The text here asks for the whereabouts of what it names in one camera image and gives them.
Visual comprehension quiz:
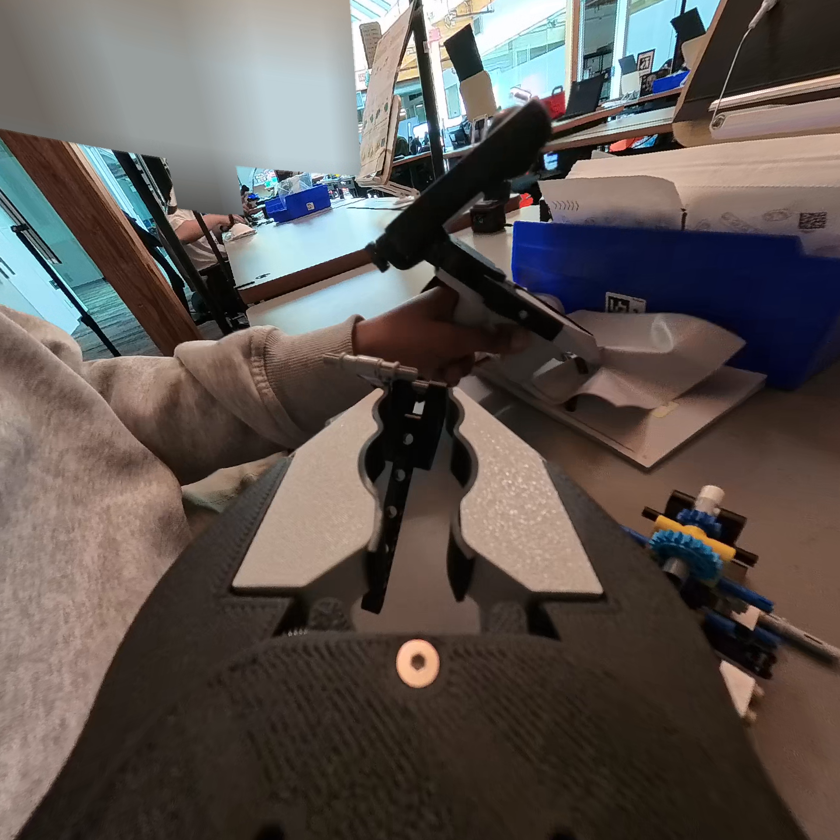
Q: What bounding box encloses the white lego piece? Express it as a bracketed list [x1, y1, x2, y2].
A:
[718, 658, 763, 724]

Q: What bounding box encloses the small blue bin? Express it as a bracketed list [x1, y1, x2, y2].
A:
[264, 183, 333, 223]

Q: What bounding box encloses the white cable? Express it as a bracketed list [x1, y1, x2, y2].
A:
[710, 0, 780, 130]

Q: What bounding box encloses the small instruction booklet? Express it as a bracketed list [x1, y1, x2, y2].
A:
[543, 311, 748, 412]

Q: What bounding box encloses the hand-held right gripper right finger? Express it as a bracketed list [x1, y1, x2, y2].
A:
[448, 388, 605, 602]

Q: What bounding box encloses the cardboard board on stand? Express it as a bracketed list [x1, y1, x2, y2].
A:
[358, 0, 422, 199]

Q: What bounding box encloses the person's grey hoodie torso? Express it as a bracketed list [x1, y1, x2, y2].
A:
[0, 305, 291, 840]

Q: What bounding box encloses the black lego beam assembly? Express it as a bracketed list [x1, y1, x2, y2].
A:
[323, 353, 454, 615]

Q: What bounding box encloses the wooden pillar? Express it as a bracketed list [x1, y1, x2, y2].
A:
[0, 129, 206, 357]

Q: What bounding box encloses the person's left hand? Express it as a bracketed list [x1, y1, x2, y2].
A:
[353, 285, 529, 386]

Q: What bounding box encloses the colourful lego gear assembly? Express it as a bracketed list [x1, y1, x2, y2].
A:
[622, 484, 829, 681]

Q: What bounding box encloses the white paper bag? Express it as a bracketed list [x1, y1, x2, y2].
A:
[538, 136, 840, 258]

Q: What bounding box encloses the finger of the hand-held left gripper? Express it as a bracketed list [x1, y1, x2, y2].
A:
[553, 315, 602, 366]
[532, 353, 589, 398]

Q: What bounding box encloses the blue plastic bin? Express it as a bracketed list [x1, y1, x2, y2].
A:
[511, 220, 840, 392]

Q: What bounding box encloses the black tripod stand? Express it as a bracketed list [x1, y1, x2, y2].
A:
[12, 222, 123, 360]

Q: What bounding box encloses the large instruction booklet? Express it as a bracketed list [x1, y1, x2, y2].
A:
[478, 357, 769, 471]

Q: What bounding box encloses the person's left forearm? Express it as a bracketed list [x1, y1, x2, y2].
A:
[174, 315, 366, 455]

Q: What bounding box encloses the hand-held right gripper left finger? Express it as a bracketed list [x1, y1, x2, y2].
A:
[231, 387, 389, 599]

